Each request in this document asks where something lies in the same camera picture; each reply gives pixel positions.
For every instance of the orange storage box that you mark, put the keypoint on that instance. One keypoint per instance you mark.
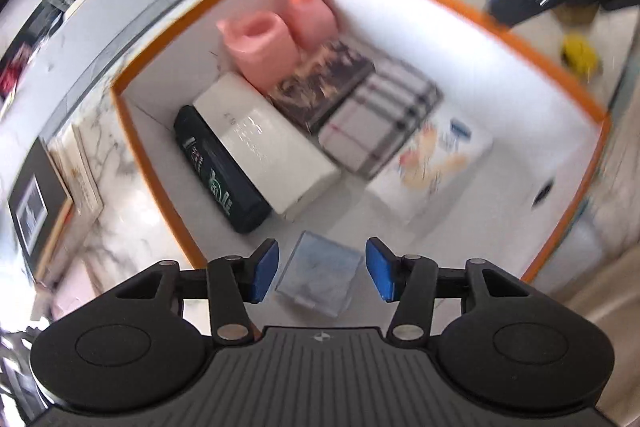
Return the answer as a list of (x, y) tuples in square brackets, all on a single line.
[(510, 107)]

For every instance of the pink cup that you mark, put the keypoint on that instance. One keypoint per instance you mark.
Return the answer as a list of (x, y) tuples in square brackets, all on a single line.
[(260, 52)]

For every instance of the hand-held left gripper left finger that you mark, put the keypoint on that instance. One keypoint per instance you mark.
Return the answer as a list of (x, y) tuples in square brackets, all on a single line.
[(264, 268)]

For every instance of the dark green box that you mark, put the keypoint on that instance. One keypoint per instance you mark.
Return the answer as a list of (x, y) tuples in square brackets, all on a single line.
[(220, 177)]

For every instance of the black framed book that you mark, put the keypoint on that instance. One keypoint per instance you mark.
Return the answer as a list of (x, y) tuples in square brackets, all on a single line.
[(35, 202)]

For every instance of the red printed pack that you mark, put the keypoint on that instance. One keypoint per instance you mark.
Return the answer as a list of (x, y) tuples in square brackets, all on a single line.
[(11, 74)]

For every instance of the dark marbled box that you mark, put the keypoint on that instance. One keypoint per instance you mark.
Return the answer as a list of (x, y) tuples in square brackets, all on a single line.
[(325, 82)]

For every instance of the yellow object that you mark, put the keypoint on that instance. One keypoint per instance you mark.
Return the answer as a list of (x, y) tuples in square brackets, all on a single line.
[(580, 54)]

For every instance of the white rectangular box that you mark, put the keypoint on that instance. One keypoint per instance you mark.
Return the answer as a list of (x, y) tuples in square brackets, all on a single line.
[(265, 142)]

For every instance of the pink bottle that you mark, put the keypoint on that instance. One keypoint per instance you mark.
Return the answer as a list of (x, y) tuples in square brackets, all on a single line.
[(307, 12)]

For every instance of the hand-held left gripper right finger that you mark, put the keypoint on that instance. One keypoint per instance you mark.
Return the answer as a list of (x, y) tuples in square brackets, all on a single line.
[(378, 269)]

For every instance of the plaid box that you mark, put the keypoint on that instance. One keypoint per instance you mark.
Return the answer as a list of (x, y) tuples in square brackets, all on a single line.
[(380, 117)]

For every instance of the clear blue box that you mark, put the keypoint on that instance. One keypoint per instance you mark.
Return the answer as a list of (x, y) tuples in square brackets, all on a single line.
[(320, 274)]

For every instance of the white printed box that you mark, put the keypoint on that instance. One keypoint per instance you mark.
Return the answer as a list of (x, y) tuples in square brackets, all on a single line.
[(435, 167)]

